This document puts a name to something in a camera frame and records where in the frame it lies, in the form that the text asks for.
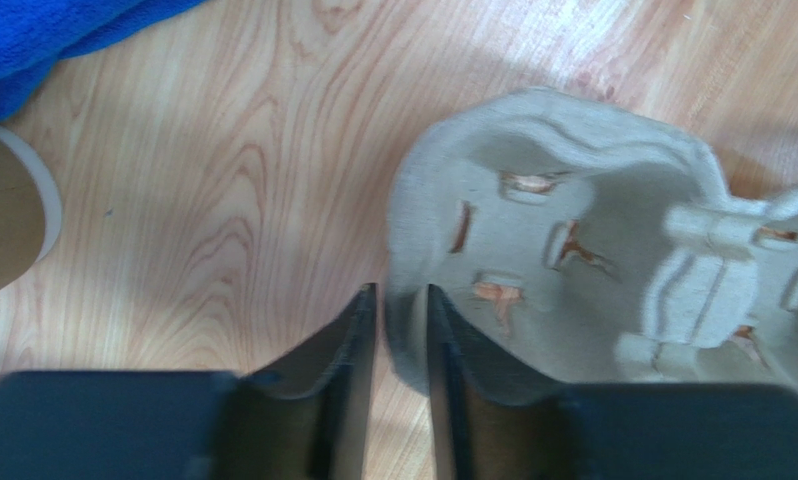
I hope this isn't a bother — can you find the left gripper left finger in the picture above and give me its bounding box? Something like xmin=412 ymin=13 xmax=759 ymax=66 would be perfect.
xmin=212 ymin=283 xmax=377 ymax=479

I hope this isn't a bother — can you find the single brown paper cup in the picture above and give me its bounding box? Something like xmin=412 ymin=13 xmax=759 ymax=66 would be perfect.
xmin=0 ymin=126 xmax=63 ymax=290

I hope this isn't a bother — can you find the blue folded cloth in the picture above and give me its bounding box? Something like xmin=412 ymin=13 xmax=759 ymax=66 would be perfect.
xmin=0 ymin=0 xmax=200 ymax=121

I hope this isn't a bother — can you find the single pulp cup carrier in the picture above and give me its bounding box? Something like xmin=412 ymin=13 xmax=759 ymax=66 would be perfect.
xmin=385 ymin=87 xmax=798 ymax=392

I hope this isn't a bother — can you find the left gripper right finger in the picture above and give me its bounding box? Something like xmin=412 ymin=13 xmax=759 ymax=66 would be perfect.
xmin=426 ymin=285 xmax=572 ymax=479

